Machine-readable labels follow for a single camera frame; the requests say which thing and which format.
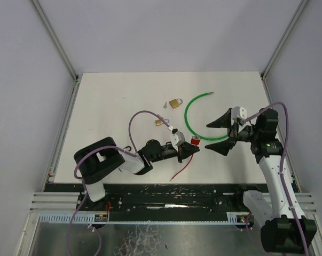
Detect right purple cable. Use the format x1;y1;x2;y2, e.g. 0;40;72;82
242;102;311;256

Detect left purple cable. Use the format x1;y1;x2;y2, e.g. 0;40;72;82
66;110;175;256

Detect small brass padlock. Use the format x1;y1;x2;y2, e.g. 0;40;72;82
155;119;169;126

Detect red cable lock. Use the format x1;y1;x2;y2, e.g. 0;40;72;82
169;135;201;181

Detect green cable lock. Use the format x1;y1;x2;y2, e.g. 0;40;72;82
184;92;227;141

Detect large brass padlock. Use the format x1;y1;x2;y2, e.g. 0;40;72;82
169;99;183;109

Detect purple cable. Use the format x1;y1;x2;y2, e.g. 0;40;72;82
242;102;311;256
66;110;175;256

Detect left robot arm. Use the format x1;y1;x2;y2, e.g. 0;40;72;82
74;137;200;202

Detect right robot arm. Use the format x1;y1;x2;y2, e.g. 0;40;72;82
206;107;317;255

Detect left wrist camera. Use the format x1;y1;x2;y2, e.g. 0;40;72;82
171;129;185;147

